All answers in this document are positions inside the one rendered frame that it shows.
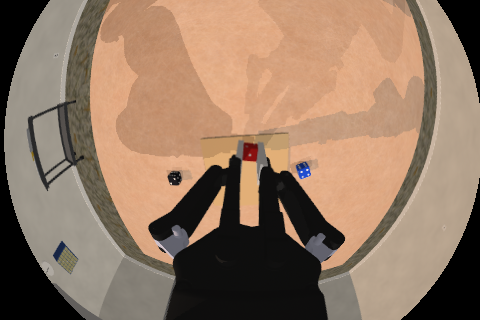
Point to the black die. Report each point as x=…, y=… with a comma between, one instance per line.
x=174, y=178

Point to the blue die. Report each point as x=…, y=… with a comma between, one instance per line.
x=303, y=170

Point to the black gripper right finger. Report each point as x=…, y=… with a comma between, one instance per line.
x=318, y=236

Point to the red die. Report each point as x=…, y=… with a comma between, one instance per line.
x=250, y=152

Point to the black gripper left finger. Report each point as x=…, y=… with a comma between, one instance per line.
x=172, y=231

